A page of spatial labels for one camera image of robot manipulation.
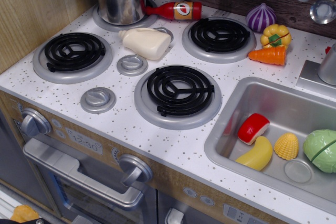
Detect hanging silver ladle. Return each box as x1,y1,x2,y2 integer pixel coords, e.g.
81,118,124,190
310,0,335,25

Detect yellow toy banana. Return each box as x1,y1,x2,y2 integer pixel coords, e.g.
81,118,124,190
235,136,273,171

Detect grey cabinet door handle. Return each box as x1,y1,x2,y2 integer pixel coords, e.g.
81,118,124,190
164,208,184,224

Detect cream toy milk jug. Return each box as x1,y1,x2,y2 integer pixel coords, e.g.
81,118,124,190
118,28,171,60

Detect orange toy carrot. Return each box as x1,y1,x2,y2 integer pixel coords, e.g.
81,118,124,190
248,47,286,66

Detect orange object on floor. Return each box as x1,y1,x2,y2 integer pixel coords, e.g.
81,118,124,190
10,205,39,223

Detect yellow toy bell pepper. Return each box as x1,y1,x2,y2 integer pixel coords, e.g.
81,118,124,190
260,24,292,49

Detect back right coil burner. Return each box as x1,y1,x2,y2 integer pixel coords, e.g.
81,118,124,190
182,17,257,64

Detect purple striped toy onion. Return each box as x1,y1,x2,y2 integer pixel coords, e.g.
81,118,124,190
246,3,277,32

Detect left black coil burner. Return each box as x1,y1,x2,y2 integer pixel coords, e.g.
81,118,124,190
33,33,113,84

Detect yellow toy corn piece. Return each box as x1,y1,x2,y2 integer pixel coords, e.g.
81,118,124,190
274,132,299,161

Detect lower grey stove knob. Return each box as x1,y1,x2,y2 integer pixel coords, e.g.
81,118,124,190
80,87,117,114

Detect front black coil burner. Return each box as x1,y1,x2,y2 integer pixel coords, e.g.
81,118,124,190
134,65,222,130

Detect black coil burner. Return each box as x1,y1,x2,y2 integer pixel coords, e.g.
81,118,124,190
134,65,222,130
33,33,113,84

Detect red toy ketchup bottle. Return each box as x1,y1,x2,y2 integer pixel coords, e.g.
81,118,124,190
145,2,202,20

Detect small grey knob behind jug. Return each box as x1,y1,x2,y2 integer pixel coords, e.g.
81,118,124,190
154,27,174,42

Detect right oven dial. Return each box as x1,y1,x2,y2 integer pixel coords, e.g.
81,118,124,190
119,154,153,187

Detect green toy cabbage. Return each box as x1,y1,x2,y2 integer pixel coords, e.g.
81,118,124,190
303,130,335,173

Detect grey oven door handle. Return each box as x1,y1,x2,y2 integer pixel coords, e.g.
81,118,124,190
23,138,144,211

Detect upper grey stove knob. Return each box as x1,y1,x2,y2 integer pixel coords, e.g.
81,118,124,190
117,55,148,76

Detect grey stove knob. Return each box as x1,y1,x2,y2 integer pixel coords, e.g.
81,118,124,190
80,87,117,114
117,55,148,76

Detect red toy cheese wedge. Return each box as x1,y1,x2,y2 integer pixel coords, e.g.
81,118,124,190
237,113,270,145

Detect left oven dial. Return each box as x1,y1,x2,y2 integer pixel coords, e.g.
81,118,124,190
21,108,52,137

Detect oven dial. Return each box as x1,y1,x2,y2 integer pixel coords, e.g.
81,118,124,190
119,154,153,187
21,108,52,137

